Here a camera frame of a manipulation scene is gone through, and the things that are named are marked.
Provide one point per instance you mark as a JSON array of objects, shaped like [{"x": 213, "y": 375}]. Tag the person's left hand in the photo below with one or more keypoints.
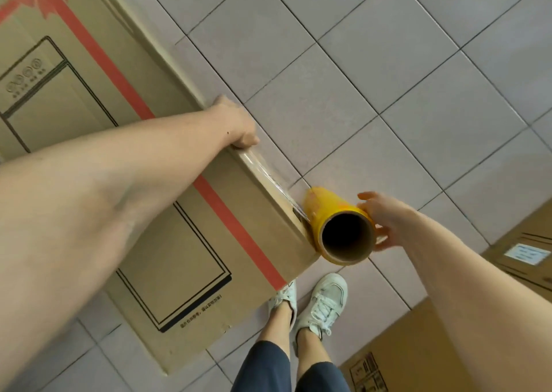
[{"x": 237, "y": 122}]

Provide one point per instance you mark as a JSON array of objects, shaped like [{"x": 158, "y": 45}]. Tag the person's right hand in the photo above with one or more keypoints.
[{"x": 394, "y": 221}]

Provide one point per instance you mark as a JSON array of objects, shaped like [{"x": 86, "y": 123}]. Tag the yellow plastic wrap roll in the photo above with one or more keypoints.
[{"x": 327, "y": 206}]

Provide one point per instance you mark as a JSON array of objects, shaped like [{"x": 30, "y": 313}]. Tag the brown cardboard box red ribbon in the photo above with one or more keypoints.
[{"x": 172, "y": 253}]

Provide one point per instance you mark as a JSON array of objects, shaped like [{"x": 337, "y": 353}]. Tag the person's left forearm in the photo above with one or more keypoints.
[{"x": 86, "y": 197}]

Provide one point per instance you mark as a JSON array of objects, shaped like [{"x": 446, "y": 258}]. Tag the person's right forearm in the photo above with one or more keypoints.
[{"x": 474, "y": 297}]

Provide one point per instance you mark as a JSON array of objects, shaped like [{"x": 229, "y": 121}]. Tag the cardboard carton with black print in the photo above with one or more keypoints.
[{"x": 409, "y": 348}]

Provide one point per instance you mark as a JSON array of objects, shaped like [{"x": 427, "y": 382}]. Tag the person's right leg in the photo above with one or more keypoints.
[{"x": 312, "y": 353}]

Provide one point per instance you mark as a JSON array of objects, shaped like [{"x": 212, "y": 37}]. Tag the person's leg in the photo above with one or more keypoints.
[
  {"x": 312, "y": 353},
  {"x": 276, "y": 327}
]

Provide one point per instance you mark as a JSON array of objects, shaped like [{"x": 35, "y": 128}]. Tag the person's left leg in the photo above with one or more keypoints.
[{"x": 276, "y": 327}]

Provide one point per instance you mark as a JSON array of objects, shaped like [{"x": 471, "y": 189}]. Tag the white right shoe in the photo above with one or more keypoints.
[{"x": 323, "y": 301}]

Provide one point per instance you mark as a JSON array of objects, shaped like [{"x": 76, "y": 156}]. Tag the white shoe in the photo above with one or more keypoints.
[
  {"x": 323, "y": 301},
  {"x": 284, "y": 299}
]

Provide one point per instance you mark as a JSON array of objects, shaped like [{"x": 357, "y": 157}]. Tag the white left shoe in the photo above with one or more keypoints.
[{"x": 284, "y": 299}]

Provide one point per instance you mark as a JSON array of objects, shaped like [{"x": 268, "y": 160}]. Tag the white shipping label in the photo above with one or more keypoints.
[{"x": 526, "y": 253}]

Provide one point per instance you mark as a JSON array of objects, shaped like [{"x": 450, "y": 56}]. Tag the dark shorts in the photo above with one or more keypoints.
[{"x": 263, "y": 370}]

